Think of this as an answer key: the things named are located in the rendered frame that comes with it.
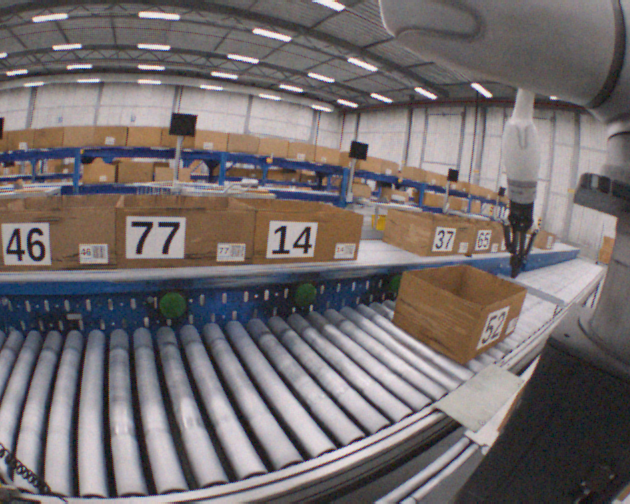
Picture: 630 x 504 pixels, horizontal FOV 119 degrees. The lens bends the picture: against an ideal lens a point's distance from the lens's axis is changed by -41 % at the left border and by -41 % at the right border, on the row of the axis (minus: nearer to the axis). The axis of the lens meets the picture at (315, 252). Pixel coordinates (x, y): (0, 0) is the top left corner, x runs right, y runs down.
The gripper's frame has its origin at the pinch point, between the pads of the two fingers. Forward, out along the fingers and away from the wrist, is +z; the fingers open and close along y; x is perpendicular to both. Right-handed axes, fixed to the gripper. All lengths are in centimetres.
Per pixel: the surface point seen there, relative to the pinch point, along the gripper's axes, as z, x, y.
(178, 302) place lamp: -10, -83, -42
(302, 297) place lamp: 4, -49, -41
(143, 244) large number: -25, -86, -49
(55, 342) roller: -15, -118, -38
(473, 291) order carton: 23.6, 11.7, -21.6
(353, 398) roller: 6, -59, -3
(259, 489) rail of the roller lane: -2, -84, 9
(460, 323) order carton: 8.1, -23.7, -3.8
